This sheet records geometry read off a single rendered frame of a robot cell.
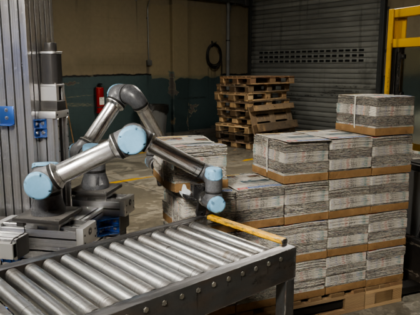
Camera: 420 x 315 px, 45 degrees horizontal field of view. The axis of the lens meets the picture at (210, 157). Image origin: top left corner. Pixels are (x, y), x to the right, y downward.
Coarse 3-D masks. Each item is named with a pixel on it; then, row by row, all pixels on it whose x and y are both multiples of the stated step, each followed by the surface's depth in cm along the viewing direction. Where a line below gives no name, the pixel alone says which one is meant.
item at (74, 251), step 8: (200, 216) 226; (168, 224) 215; (176, 224) 215; (184, 224) 217; (136, 232) 204; (144, 232) 204; (152, 232) 206; (104, 240) 195; (112, 240) 195; (120, 240) 196; (136, 240) 201; (72, 248) 187; (80, 248) 187; (88, 248) 187; (40, 256) 179; (48, 256) 179; (56, 256) 179; (8, 264) 171; (16, 264) 171; (24, 264) 171; (40, 264) 175; (0, 272) 166
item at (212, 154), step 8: (192, 144) 257; (200, 144) 257; (208, 144) 257; (216, 144) 256; (224, 144) 258; (192, 152) 250; (200, 152) 252; (208, 152) 254; (216, 152) 255; (224, 152) 257; (200, 160) 253; (208, 160) 255; (216, 160) 257; (224, 160) 258; (168, 168) 256; (176, 168) 249; (224, 168) 258; (168, 176) 257; (176, 176) 249; (184, 176) 251; (192, 176) 252; (224, 176) 259
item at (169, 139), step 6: (162, 138) 275; (168, 138) 275; (174, 138) 276; (180, 138) 277; (186, 138) 278; (192, 138) 279; (198, 138) 280; (204, 138) 281; (156, 156) 277; (156, 162) 277; (156, 168) 278
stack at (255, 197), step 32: (224, 192) 260; (256, 192) 268; (288, 192) 276; (320, 192) 284; (352, 192) 293; (288, 224) 281; (320, 224) 287; (352, 224) 296; (352, 256) 300; (320, 288) 295
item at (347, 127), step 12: (360, 132) 303; (372, 132) 293; (384, 132) 294; (396, 132) 297; (408, 132) 301; (372, 168) 295; (384, 168) 298; (396, 168) 301; (408, 168) 305; (384, 204) 302; (396, 204) 306; (396, 240) 310; (396, 276) 316
